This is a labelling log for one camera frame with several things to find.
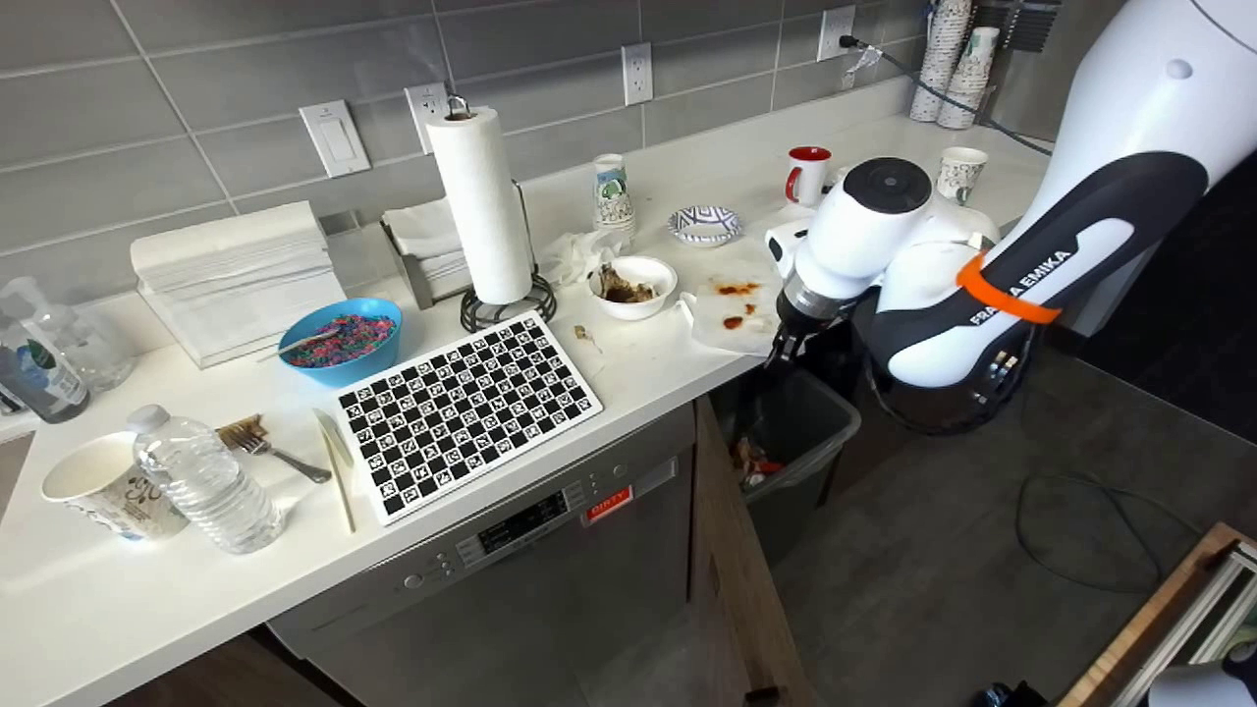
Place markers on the white blank wall plate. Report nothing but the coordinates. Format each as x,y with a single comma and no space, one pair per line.
334,141

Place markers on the open cabinet door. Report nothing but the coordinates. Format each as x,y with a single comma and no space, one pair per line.
749,576

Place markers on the napkin holder with napkins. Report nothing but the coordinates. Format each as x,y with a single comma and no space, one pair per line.
426,248

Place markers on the grey trash bin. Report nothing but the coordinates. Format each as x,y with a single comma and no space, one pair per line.
809,433

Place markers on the small patterned paper cup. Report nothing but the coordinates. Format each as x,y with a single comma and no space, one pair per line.
964,175

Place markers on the small patterned dish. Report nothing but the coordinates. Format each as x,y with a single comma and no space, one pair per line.
710,225

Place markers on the metal fork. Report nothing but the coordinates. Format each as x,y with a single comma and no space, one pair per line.
279,456

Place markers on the white green small container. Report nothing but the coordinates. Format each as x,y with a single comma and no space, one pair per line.
612,188

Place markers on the clear plastic container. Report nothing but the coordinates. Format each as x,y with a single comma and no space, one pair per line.
102,345

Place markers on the white wall outlet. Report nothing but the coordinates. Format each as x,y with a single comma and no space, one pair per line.
834,32
639,73
426,111

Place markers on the stained white paper napkin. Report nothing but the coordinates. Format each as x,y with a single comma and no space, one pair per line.
728,307

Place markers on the white bowl with food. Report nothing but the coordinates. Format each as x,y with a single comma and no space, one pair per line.
632,287

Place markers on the wooden frame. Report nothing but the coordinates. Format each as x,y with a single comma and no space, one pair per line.
1151,613

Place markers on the crumpled clear plastic wrap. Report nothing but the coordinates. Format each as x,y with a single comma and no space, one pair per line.
574,252

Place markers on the blue bowl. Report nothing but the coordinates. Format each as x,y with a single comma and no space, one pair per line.
344,345

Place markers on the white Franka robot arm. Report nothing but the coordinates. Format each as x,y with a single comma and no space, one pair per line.
1126,133

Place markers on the stack of paper cups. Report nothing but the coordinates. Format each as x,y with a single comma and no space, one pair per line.
943,60
974,79

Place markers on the clear jar dark contents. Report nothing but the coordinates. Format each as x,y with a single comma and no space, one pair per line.
46,374

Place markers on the wooden stick utensil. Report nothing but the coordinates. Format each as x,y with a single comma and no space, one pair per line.
339,475

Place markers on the black white checkerboard board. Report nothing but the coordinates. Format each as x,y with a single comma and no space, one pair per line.
464,413

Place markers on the white mug red inside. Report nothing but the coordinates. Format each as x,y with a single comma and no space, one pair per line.
809,180

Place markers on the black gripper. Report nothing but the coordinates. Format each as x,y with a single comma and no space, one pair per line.
807,345

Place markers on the stainless steel dishwasher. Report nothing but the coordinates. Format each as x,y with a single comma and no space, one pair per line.
524,576

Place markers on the white paper towel roll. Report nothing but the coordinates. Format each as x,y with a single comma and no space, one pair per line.
479,201

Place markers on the dark wall box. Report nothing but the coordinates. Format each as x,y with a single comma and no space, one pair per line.
1032,26

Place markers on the large patterned paper cup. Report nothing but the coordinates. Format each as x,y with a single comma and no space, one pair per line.
102,494

